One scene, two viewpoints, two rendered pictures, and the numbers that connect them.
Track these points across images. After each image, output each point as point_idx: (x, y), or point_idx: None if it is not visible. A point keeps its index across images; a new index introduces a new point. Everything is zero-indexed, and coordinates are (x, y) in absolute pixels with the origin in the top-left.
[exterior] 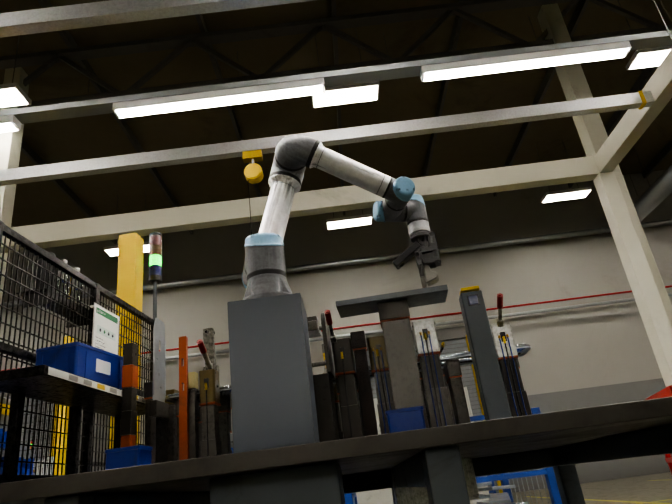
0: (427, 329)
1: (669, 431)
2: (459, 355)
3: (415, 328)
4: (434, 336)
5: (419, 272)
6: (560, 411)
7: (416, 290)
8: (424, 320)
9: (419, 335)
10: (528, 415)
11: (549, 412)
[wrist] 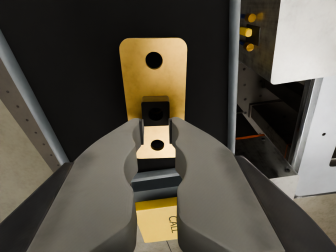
0: (257, 46)
1: None
2: (304, 93)
3: (266, 0)
4: (245, 59)
5: (43, 185)
6: (16, 121)
7: (15, 74)
8: (273, 47)
9: (252, 11)
10: (1, 101)
11: (11, 114)
